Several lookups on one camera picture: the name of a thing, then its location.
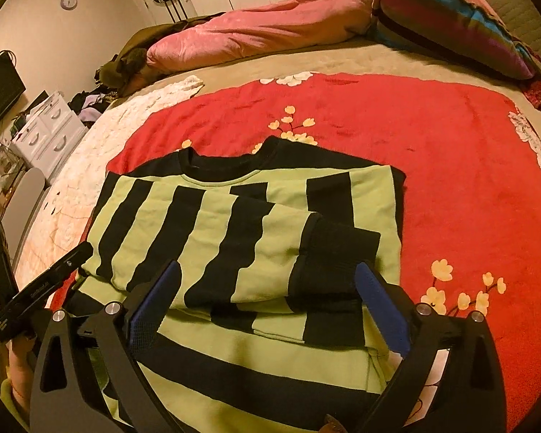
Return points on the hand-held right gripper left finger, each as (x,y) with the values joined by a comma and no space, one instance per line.
(155,302)

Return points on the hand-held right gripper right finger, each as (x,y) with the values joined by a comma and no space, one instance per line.
(381,306)

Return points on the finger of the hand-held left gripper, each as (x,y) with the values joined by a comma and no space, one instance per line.
(79,257)

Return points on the green black striped frog sweater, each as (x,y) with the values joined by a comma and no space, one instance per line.
(207,234)

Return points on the person's green sleeved forearm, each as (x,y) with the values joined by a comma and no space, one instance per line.
(13,401)

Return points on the pile of dark clothes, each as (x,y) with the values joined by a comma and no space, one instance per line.
(92,106)

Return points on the person's left hand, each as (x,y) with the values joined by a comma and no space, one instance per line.
(20,361)

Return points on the white drawer cabinet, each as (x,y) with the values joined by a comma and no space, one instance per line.
(49,135)

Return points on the red floral blanket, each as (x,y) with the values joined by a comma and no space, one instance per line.
(433,144)

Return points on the black television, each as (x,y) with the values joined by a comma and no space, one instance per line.
(0,94)

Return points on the brown fur-trimmed coat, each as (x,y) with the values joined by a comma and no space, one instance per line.
(130,63)

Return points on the pink rolled duvet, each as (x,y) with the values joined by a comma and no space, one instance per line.
(261,31)

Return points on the multicolour striped pillow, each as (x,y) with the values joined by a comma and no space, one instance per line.
(451,22)

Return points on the grey quilted headboard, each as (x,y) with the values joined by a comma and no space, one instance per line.
(518,4)

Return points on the round wall clock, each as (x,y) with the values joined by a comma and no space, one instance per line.
(68,1)

